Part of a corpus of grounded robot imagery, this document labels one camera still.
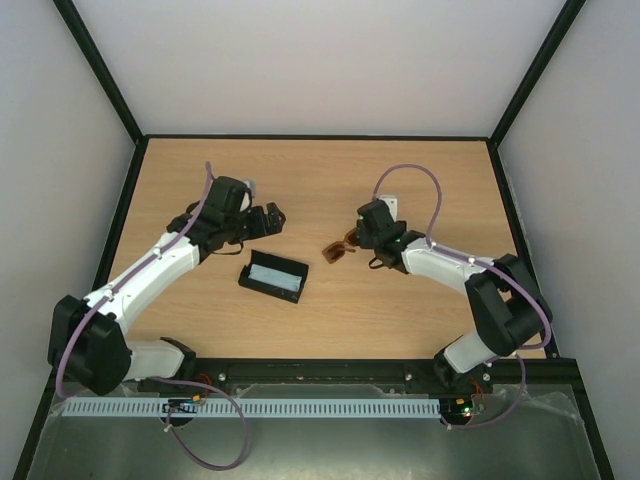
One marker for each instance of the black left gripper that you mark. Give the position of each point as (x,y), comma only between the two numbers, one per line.
(274,226)

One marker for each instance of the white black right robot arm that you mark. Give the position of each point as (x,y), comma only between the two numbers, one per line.
(508,310)

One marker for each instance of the brown translucent sunglasses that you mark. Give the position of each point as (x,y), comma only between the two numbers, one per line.
(337,250)

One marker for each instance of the light blue cleaning cloth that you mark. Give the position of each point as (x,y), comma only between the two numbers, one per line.
(275,278)

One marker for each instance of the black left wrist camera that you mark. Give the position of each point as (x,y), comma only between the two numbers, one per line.
(228,198)

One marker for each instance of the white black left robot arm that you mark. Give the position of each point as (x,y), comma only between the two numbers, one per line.
(88,341)

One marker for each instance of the light blue slotted cable duct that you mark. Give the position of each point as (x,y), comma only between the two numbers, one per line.
(253,408)

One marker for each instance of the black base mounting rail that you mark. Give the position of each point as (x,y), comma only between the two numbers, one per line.
(407,376)

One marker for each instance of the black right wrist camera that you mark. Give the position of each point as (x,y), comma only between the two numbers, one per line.
(377,220)

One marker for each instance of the black enclosure frame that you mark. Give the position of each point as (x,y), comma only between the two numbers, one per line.
(320,102)

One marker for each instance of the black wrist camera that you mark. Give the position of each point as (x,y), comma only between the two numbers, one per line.
(228,198)
(377,220)

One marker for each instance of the black glasses case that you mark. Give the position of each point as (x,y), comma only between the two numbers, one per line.
(278,263)

